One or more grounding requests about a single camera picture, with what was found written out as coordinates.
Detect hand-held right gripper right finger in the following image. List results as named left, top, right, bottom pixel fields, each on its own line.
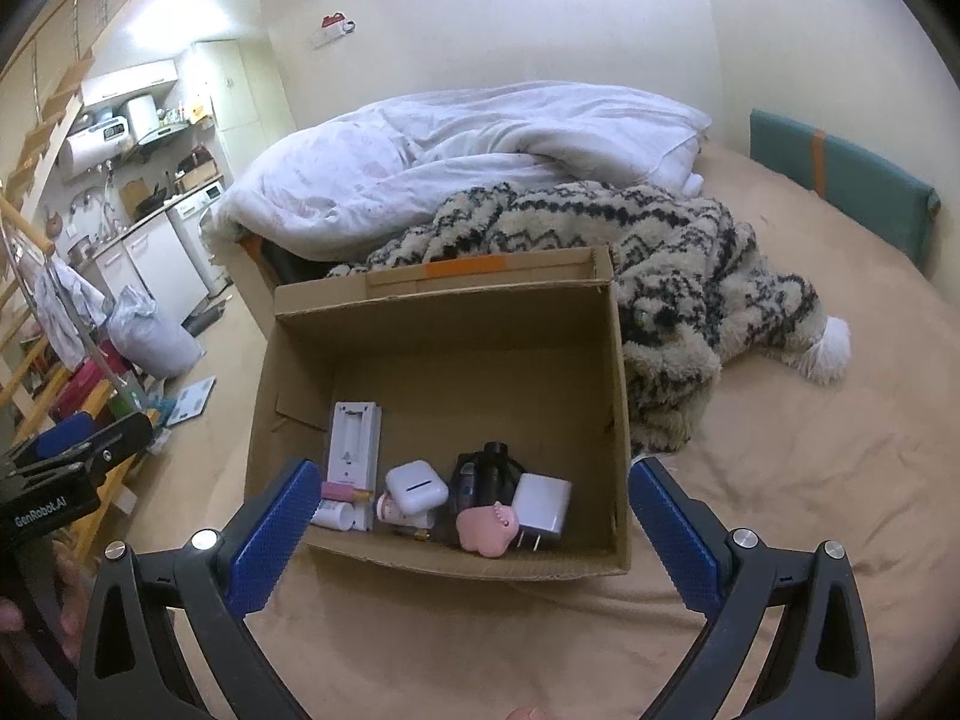
left=628, top=456, right=875, bottom=720

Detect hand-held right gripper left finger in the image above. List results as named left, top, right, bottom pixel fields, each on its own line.
left=75, top=457, right=322, bottom=720

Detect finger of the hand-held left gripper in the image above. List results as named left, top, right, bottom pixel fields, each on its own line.
left=6, top=409, right=155, bottom=473
left=13, top=463, right=107, bottom=500

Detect white pill bottle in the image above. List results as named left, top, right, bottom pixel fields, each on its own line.
left=310, top=501, right=358, bottom=533

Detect clear bottle with white cap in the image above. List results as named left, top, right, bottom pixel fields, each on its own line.
left=375, top=490, right=437, bottom=542

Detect white remote control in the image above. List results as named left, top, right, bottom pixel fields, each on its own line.
left=325, top=400, right=384, bottom=533

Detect white wall charger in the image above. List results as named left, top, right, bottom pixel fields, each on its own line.
left=511, top=472, right=573, bottom=553

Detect white earbuds case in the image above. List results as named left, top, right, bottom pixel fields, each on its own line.
left=385, top=460, right=450, bottom=515

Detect black bottle-shaped object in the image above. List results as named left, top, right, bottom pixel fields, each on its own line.
left=448, top=441, right=526, bottom=548

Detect cardboard box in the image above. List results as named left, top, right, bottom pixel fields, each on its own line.
left=246, top=244, right=635, bottom=584

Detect person's left hand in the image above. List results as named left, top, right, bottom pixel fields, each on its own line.
left=0, top=549, right=83, bottom=662

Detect red bag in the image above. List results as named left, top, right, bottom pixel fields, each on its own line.
left=51, top=358, right=125, bottom=422

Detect bathroom scale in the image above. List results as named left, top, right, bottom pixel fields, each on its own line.
left=165, top=377, right=219, bottom=428

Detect white plastic bag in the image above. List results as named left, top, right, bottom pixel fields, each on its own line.
left=109, top=285, right=205, bottom=380

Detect metal clothes rack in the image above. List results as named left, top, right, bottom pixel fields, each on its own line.
left=0, top=202, right=147, bottom=421

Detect white hanging cloth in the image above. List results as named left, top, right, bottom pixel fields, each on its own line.
left=34, top=262, right=107, bottom=370

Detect bed with beige sheet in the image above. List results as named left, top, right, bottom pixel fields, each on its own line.
left=135, top=142, right=960, bottom=720

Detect white kitchen counter cabinet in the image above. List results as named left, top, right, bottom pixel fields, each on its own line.
left=90, top=217, right=212, bottom=325

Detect cream wooden bed footboard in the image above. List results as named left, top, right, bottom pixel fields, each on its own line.
left=223, top=240, right=280, bottom=299

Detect white washing machine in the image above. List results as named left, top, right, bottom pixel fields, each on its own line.
left=169, top=180, right=230, bottom=302

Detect patterned fleece blanket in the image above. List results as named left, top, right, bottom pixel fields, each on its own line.
left=328, top=180, right=853, bottom=458

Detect yellow wooden chair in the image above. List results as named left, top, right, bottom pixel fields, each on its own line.
left=0, top=0, right=162, bottom=563

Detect white water heater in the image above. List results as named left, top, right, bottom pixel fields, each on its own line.
left=60, top=124, right=125, bottom=182

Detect green cushion with orange stripe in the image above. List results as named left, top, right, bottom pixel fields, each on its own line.
left=750, top=109, right=942, bottom=269

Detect white duvet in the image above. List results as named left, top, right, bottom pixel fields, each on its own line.
left=202, top=81, right=713, bottom=272

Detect white wall cabinet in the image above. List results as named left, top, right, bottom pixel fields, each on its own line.
left=79, top=60, right=181, bottom=107

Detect wall socket with red item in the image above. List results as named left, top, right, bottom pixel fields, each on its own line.
left=311, top=11, right=359, bottom=47

